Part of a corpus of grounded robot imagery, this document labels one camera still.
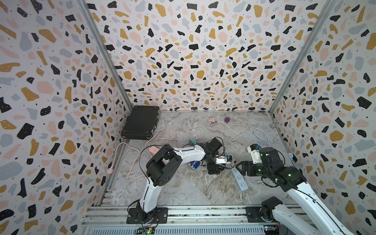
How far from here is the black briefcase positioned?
1028 millimetres

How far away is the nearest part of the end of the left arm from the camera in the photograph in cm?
73

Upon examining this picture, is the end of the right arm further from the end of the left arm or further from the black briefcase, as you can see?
the black briefcase

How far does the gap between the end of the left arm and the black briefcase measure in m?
0.47
